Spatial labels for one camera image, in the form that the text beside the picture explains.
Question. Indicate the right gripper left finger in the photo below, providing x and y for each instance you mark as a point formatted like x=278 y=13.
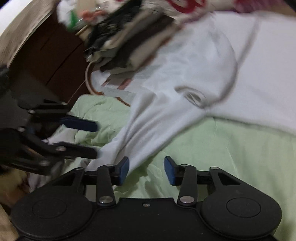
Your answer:
x=107 y=177

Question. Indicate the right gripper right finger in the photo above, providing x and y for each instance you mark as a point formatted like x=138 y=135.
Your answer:
x=185 y=177

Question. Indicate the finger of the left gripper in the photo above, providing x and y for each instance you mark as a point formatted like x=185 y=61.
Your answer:
x=78 y=123
x=69 y=150

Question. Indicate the white t-shirt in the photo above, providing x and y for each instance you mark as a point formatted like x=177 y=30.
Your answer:
x=239 y=67

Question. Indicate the panda cartoon blanket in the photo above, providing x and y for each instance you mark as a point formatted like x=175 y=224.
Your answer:
x=99 y=83

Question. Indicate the light green bed sheet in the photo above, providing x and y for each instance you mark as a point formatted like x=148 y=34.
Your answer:
x=262 y=157

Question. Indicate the folded black garment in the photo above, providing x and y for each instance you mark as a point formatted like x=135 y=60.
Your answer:
x=110 y=26

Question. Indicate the bedside clutter items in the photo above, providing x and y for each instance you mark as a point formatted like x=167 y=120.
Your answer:
x=77 y=22

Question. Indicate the folded dark brown garment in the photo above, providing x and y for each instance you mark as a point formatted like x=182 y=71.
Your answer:
x=135 y=51

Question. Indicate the white quilt red bears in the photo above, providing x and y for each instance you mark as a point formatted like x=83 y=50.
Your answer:
x=187 y=11

